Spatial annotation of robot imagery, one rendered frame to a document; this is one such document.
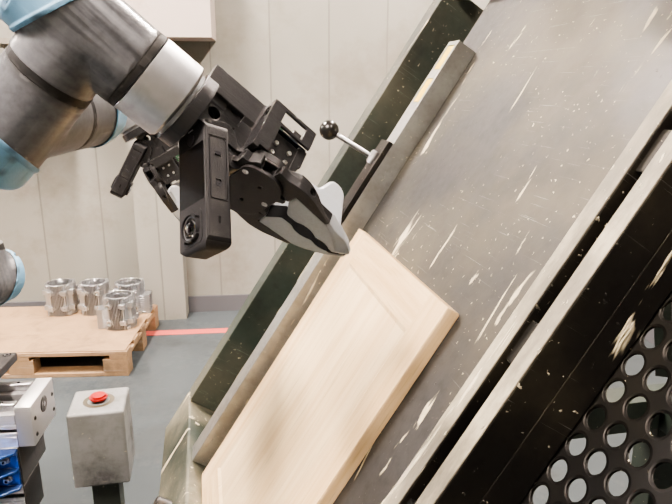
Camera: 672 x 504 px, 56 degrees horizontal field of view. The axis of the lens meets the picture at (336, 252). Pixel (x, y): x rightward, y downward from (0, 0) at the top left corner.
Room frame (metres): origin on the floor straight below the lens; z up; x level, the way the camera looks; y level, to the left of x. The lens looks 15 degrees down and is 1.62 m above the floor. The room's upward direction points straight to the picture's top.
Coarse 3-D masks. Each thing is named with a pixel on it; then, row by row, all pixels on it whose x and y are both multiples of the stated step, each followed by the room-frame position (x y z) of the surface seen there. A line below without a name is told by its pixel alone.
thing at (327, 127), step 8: (328, 120) 1.22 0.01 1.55; (320, 128) 1.22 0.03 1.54; (328, 128) 1.21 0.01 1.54; (336, 128) 1.22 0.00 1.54; (328, 136) 1.21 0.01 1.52; (336, 136) 1.22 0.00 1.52; (352, 144) 1.21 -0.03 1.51; (360, 152) 1.20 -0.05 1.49; (368, 152) 1.19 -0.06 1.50; (376, 152) 1.18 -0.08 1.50; (368, 160) 1.18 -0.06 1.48
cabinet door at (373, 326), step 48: (336, 288) 1.05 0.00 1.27; (384, 288) 0.88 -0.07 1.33; (336, 336) 0.93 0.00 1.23; (384, 336) 0.79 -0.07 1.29; (432, 336) 0.70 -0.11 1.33; (288, 384) 0.98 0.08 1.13; (336, 384) 0.83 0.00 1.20; (384, 384) 0.71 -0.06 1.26; (240, 432) 1.02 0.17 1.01; (288, 432) 0.86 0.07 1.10; (336, 432) 0.74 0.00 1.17; (240, 480) 0.90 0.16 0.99; (288, 480) 0.77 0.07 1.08; (336, 480) 0.67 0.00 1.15
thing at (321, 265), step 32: (448, 64) 1.20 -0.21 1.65; (416, 96) 1.23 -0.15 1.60; (416, 128) 1.18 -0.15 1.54; (384, 160) 1.17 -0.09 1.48; (384, 192) 1.17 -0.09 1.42; (352, 224) 1.16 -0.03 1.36; (320, 256) 1.15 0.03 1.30; (320, 288) 1.15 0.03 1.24; (288, 320) 1.13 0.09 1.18; (256, 352) 1.15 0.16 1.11; (256, 384) 1.12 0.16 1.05; (224, 416) 1.11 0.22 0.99
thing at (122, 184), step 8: (136, 144) 1.16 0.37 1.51; (136, 152) 1.16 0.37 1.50; (144, 152) 1.17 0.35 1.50; (128, 160) 1.16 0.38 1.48; (136, 160) 1.16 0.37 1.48; (128, 168) 1.16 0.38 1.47; (136, 168) 1.17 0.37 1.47; (120, 176) 1.16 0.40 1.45; (128, 176) 1.16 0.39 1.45; (112, 184) 1.17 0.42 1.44; (120, 184) 1.16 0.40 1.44; (128, 184) 1.17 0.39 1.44; (112, 192) 1.16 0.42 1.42; (120, 192) 1.16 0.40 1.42; (128, 192) 1.19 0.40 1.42
